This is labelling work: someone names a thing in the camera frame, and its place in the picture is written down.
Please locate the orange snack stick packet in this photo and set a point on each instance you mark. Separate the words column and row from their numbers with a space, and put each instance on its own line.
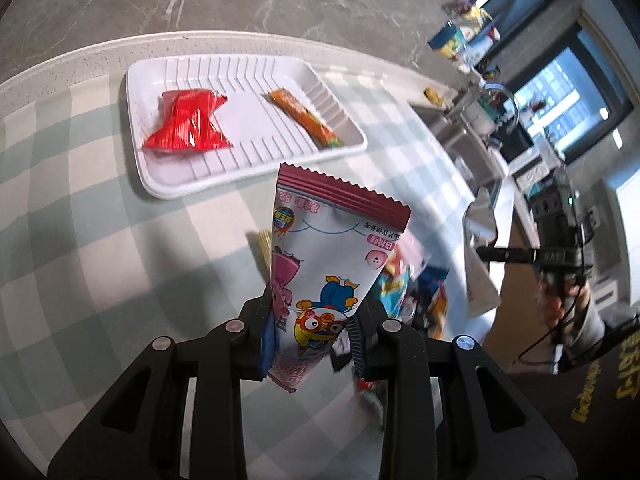
column 300, row 112

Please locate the white ribbed plastic tray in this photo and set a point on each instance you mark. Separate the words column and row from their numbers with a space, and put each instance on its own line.
column 240, row 85

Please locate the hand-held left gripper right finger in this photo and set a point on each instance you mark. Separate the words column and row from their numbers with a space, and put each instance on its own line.
column 358, row 342

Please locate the green white checkered tablecloth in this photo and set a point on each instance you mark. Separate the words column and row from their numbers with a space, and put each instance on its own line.
column 100, row 260

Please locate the steel faucet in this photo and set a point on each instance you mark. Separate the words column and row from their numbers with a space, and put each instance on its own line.
column 500, row 97

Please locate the window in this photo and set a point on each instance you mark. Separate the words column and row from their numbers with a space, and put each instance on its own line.
column 570, row 100

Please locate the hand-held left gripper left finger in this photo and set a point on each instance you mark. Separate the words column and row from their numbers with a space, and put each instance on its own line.
column 267, row 342

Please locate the white pink cartoon snack packet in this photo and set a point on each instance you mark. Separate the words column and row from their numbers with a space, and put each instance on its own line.
column 320, row 260

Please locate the silver white snack packet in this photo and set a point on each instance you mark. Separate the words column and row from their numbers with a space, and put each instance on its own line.
column 480, row 225

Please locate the crumpled red snack packet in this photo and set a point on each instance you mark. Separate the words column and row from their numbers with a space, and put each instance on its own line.
column 185, row 122

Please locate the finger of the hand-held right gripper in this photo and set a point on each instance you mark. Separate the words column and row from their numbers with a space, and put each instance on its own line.
column 510, row 256

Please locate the steel sink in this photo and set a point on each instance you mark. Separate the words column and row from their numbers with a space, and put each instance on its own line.
column 465, row 145

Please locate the yellow sponge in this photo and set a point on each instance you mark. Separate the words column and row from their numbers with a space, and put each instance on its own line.
column 434, row 96

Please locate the person's right hand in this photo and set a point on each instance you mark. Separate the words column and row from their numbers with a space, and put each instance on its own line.
column 552, row 307

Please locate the person's right forearm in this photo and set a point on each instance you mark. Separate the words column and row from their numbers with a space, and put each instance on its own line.
column 590, row 335

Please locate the yellow snack packet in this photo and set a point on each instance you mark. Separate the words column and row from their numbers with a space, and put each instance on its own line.
column 261, row 252

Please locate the white spray bottle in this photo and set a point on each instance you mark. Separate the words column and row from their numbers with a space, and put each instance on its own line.
column 477, row 52

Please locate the person's black printed shirt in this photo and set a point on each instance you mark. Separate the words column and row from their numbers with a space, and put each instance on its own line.
column 590, row 420

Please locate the pile of colourful snack packets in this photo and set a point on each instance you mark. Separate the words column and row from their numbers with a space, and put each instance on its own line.
column 430, row 290

